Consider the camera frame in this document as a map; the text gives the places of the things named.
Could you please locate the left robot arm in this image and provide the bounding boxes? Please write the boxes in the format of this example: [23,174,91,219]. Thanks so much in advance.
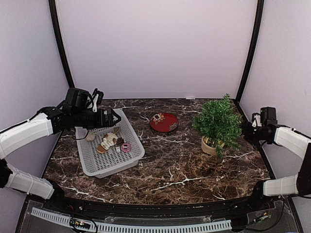
[0,88,121,212]

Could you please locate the right black frame post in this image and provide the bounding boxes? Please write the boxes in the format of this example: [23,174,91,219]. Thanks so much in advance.
[235,0,264,104]

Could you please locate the white plastic basket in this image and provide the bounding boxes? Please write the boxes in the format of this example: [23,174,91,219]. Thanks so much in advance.
[75,109,145,179]

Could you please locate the knit doll ornament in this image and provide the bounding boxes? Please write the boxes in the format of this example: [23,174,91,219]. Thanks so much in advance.
[97,133,118,153]

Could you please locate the pink ball ornament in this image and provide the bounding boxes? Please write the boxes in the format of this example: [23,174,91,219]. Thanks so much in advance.
[121,143,131,153]

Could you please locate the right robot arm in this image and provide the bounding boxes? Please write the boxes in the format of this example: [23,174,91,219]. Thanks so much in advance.
[242,107,311,211]

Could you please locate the brown pine cone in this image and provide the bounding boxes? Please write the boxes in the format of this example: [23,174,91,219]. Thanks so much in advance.
[116,137,125,147]

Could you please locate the black front rail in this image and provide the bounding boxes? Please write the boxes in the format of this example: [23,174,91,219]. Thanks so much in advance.
[44,196,277,219]

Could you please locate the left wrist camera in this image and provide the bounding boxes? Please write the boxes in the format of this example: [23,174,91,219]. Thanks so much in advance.
[92,88,104,112]

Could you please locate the red floral plate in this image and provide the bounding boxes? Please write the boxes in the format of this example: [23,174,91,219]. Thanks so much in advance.
[150,113,179,133]

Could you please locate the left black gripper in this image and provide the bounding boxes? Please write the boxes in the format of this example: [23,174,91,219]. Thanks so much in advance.
[72,108,121,130]

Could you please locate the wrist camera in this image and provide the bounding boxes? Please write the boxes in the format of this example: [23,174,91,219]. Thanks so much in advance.
[252,107,277,127]
[92,88,104,112]

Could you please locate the white cable duct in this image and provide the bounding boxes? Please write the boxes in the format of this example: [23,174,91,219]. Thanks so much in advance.
[31,207,232,233]

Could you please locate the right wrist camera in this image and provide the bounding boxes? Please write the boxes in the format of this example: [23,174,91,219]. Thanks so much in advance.
[252,107,277,127]

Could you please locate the beige fluffy ornament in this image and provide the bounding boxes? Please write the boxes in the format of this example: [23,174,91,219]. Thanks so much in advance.
[85,132,96,141]

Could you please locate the small potted christmas tree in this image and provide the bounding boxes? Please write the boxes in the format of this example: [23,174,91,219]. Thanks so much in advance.
[192,93,242,158]

